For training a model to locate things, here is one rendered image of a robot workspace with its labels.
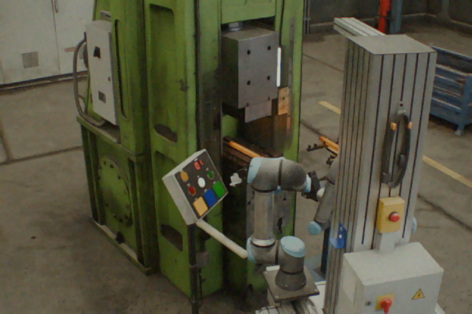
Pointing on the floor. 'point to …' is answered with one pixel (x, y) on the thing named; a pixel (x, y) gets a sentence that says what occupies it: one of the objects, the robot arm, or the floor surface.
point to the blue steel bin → (452, 88)
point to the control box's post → (192, 267)
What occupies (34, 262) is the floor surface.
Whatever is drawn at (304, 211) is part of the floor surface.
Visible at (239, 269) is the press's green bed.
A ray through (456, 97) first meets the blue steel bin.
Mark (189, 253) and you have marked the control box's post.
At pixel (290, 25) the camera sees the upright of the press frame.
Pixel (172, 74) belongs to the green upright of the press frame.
